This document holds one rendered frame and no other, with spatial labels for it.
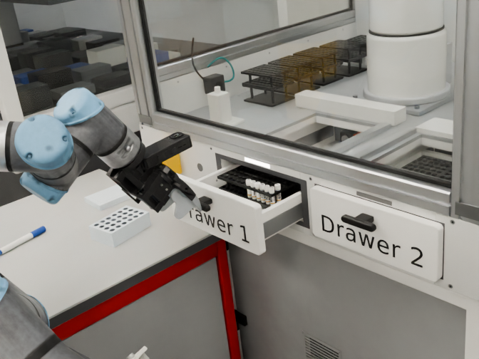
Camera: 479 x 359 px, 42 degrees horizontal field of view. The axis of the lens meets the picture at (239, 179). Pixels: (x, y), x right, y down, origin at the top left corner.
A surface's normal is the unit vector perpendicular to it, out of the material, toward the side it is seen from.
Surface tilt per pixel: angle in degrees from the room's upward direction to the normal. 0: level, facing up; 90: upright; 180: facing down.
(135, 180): 90
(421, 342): 90
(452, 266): 90
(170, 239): 0
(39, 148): 55
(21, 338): 46
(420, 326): 90
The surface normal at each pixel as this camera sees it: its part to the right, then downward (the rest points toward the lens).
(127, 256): -0.11, -0.91
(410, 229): -0.73, 0.34
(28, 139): 0.18, -0.22
